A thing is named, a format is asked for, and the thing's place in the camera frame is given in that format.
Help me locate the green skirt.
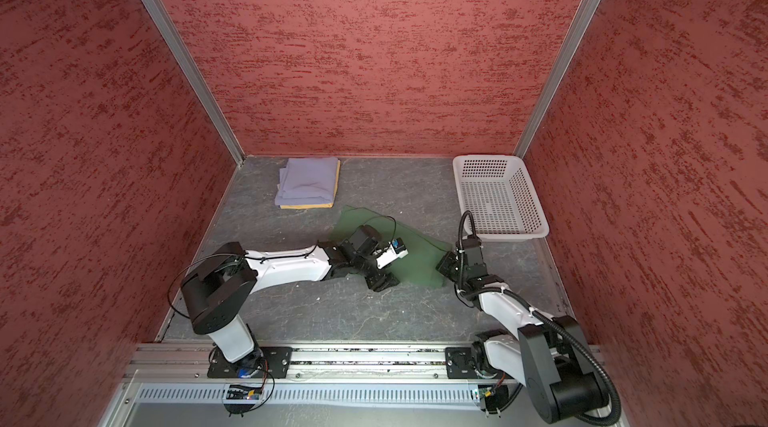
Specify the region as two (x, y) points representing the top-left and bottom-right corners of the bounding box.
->
(330, 206), (452, 289)

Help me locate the yellow skirt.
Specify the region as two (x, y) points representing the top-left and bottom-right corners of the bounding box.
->
(279, 159), (343, 211)

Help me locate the white plastic basket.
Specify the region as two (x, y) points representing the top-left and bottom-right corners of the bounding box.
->
(452, 155), (550, 242)

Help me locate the lavender skirt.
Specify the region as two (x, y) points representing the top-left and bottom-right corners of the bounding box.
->
(274, 156), (341, 207)

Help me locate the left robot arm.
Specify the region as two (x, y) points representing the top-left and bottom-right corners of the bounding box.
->
(180, 224), (408, 376)

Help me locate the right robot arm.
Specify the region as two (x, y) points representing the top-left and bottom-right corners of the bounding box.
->
(437, 235), (622, 426)

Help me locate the right small circuit board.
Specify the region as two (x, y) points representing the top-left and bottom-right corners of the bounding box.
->
(473, 385), (509, 404)

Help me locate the small circuit board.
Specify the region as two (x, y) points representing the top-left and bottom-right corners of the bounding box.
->
(473, 385), (509, 404)
(224, 384), (264, 403)

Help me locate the left small circuit board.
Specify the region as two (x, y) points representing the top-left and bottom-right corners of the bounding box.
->
(224, 384), (264, 403)

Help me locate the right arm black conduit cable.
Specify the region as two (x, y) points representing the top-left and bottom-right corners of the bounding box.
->
(452, 209), (623, 427)

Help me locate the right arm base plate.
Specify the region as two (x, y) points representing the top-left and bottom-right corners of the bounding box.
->
(444, 342), (516, 381)

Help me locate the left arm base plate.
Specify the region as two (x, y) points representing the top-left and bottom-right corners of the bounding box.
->
(207, 346), (293, 380)

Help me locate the aluminium front rail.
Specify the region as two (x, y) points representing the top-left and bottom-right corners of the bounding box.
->
(119, 342), (613, 386)

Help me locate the right corner aluminium post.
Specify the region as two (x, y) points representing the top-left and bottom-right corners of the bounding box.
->
(514, 0), (602, 158)

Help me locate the corner aluminium post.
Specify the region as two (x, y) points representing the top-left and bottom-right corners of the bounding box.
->
(514, 0), (602, 158)
(141, 0), (246, 167)

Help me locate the left corner aluminium post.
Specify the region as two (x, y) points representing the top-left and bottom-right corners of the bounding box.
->
(141, 0), (246, 167)

